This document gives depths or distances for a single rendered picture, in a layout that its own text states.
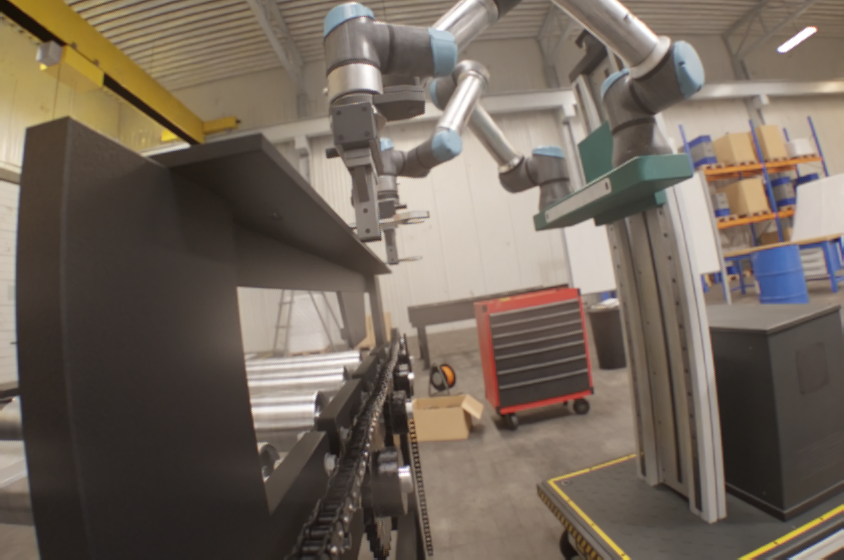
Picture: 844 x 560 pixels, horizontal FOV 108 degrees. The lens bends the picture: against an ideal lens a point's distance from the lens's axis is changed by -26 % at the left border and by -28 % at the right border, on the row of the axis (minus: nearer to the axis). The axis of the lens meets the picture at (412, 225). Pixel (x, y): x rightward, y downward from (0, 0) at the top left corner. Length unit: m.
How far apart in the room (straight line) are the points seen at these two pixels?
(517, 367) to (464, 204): 8.52
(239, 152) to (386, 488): 0.39
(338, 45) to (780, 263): 5.55
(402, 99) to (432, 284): 10.33
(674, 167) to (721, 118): 14.91
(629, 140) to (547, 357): 2.16
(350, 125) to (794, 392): 1.25
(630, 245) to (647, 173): 0.49
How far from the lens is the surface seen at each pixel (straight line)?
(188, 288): 0.23
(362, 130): 0.47
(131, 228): 0.20
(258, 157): 0.22
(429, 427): 3.06
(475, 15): 0.87
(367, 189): 0.48
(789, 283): 5.80
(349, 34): 0.57
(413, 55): 0.59
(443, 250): 10.86
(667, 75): 0.97
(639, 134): 1.02
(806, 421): 1.41
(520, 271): 11.15
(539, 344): 2.93
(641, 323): 1.43
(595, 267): 5.20
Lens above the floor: 1.08
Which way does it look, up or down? 10 degrees up
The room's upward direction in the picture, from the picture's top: 8 degrees counter-clockwise
